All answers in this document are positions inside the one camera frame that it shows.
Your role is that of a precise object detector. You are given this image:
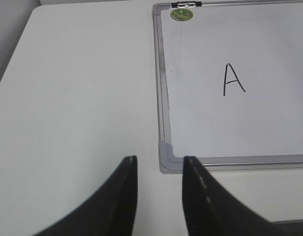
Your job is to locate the metal hanging clip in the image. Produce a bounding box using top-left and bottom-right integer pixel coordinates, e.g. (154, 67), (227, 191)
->
(171, 0), (202, 8)

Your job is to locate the green round magnet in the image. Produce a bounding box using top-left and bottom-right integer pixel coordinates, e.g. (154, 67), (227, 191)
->
(170, 8), (193, 21)

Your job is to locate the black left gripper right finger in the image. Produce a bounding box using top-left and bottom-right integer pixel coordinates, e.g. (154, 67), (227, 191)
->
(182, 156), (303, 236)

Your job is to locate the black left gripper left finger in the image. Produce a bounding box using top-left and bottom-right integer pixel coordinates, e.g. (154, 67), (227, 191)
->
(38, 156), (138, 236)

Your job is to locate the white magnetic whiteboard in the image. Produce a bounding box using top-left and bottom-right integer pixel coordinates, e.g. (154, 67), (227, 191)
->
(152, 0), (303, 174)

